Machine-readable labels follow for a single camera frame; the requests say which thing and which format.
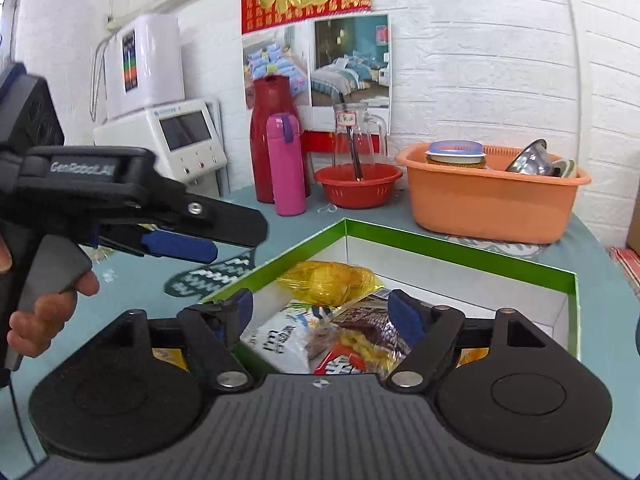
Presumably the dark spoon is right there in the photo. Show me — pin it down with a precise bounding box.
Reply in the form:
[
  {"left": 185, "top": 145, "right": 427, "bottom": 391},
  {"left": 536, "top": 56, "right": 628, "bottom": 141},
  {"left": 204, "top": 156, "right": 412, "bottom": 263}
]
[{"left": 340, "top": 92, "right": 365, "bottom": 181}]

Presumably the bedroom photo wall poster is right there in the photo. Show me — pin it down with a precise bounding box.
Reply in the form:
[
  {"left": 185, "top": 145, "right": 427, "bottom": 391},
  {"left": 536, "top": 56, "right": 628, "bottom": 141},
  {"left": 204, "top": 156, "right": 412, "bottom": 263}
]
[{"left": 242, "top": 13, "right": 392, "bottom": 111}]

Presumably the pink bottle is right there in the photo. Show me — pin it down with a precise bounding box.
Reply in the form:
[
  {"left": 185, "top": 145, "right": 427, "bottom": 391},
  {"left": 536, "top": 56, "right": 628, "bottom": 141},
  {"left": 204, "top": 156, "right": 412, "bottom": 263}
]
[{"left": 265, "top": 113, "right": 307, "bottom": 217}]

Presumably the orange plastic basin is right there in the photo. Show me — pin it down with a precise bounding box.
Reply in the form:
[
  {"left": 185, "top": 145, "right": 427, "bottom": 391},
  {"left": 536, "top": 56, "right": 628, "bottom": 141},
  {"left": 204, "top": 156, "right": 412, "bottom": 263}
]
[{"left": 395, "top": 142, "right": 592, "bottom": 245}]

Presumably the red plastic basket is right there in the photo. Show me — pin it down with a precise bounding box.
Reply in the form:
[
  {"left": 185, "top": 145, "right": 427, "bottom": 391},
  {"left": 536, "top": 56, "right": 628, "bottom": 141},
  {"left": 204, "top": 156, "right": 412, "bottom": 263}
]
[{"left": 314, "top": 162, "right": 404, "bottom": 210}]

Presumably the white green bowl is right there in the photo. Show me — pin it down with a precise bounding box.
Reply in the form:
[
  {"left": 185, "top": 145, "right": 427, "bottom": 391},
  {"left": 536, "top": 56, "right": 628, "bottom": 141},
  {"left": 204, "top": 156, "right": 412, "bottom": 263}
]
[{"left": 547, "top": 158, "right": 578, "bottom": 179}]

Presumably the red plaid cloth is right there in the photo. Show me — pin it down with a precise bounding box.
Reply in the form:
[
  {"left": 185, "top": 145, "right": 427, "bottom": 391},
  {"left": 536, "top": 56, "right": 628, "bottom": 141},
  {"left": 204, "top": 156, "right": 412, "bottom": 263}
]
[{"left": 610, "top": 247, "right": 640, "bottom": 291}]

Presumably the green cardboard box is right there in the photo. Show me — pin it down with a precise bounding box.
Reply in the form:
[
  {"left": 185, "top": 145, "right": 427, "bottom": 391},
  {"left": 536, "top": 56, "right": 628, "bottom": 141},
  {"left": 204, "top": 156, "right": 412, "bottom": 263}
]
[{"left": 202, "top": 217, "right": 581, "bottom": 376}]

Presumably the clear bag of yellow chips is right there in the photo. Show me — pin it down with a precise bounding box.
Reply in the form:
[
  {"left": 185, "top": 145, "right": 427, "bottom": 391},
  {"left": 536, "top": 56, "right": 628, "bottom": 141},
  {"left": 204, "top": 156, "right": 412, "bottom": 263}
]
[{"left": 310, "top": 292, "right": 416, "bottom": 376}]

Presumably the yellow translucent snack packet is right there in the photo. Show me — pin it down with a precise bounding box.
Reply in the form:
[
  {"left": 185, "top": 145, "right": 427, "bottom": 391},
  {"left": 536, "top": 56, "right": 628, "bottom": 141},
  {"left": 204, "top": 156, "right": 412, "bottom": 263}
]
[{"left": 277, "top": 260, "right": 388, "bottom": 306}]

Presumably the steel bowl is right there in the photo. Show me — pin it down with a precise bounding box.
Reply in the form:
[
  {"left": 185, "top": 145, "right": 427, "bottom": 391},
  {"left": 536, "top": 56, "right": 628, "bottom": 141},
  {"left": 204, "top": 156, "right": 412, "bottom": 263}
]
[{"left": 505, "top": 139, "right": 551, "bottom": 176}]

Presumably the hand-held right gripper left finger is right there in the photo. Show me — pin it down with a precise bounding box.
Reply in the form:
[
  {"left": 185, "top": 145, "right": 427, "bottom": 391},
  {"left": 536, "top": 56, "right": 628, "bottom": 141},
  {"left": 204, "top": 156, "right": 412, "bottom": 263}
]
[{"left": 97, "top": 287, "right": 256, "bottom": 394}]

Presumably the glass pitcher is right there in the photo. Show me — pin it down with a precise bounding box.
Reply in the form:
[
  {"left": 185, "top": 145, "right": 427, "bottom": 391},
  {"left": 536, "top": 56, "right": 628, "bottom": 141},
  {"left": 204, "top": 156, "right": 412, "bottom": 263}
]
[{"left": 331, "top": 102, "right": 390, "bottom": 181}]

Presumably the tall cardboard box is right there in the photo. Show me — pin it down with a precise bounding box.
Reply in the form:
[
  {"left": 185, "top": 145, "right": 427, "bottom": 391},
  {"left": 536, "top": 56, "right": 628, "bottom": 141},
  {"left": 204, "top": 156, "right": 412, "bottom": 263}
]
[{"left": 627, "top": 200, "right": 640, "bottom": 253}]

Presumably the white water purifier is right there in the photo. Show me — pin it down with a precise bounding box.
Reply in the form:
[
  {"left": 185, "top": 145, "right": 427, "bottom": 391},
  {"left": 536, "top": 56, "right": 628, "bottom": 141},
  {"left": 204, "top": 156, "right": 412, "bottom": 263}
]
[{"left": 103, "top": 15, "right": 186, "bottom": 121}]

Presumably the large red snack bag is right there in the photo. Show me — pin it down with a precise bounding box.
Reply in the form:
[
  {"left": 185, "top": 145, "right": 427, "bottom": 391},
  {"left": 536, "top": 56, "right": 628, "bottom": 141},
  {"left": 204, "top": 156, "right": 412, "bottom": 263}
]
[{"left": 312, "top": 350, "right": 381, "bottom": 376}]

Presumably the white purifier hose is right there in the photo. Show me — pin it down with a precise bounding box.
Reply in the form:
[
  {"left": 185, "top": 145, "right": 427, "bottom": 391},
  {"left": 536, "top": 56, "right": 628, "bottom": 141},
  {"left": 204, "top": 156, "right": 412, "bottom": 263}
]
[{"left": 90, "top": 37, "right": 111, "bottom": 123}]

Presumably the red thermos jug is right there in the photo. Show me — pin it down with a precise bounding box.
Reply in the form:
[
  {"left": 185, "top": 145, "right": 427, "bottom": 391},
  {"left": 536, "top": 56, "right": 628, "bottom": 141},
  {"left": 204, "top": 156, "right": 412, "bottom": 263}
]
[{"left": 249, "top": 75, "right": 311, "bottom": 204}]

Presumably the teal printed tablecloth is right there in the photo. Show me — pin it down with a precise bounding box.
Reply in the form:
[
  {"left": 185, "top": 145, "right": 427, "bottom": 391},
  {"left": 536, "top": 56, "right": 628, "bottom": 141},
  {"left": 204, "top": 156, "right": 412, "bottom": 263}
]
[{"left": 0, "top": 182, "right": 640, "bottom": 461}]

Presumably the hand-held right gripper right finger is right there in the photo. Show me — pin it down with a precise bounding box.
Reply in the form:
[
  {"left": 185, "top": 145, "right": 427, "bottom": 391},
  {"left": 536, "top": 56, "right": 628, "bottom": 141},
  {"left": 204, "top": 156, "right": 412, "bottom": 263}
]
[{"left": 385, "top": 288, "right": 549, "bottom": 394}]

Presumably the white appliance with screen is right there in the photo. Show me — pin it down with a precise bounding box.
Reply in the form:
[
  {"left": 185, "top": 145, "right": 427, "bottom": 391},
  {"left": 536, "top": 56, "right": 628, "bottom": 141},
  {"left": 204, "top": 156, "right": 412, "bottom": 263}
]
[{"left": 94, "top": 98, "right": 228, "bottom": 196}]

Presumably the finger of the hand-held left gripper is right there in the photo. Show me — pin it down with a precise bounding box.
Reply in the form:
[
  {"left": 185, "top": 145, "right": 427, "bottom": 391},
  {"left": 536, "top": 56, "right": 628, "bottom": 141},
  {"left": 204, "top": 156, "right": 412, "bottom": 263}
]
[
  {"left": 149, "top": 191, "right": 269, "bottom": 249},
  {"left": 99, "top": 226, "right": 219, "bottom": 264}
]

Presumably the white snack packet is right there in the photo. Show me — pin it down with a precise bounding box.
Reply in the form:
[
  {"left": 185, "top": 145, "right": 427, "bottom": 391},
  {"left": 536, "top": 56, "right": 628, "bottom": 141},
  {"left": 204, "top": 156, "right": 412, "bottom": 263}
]
[{"left": 240, "top": 300, "right": 333, "bottom": 375}]

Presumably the blue-lidded bowl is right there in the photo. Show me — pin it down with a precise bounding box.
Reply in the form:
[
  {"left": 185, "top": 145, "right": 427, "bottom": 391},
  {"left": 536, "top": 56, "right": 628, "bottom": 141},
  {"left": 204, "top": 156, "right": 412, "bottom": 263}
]
[{"left": 425, "top": 140, "right": 488, "bottom": 170}]

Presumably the small red box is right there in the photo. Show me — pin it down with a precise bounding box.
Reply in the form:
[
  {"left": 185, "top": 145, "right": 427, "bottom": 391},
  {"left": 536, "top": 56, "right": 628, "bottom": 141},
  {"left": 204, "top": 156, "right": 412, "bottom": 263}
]
[{"left": 300, "top": 130, "right": 337, "bottom": 153}]

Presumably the person's left hand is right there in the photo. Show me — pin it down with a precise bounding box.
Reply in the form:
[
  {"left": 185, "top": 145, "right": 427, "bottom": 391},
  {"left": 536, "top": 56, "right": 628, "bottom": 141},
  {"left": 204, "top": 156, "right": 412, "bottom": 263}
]
[{"left": 0, "top": 237, "right": 101, "bottom": 358}]

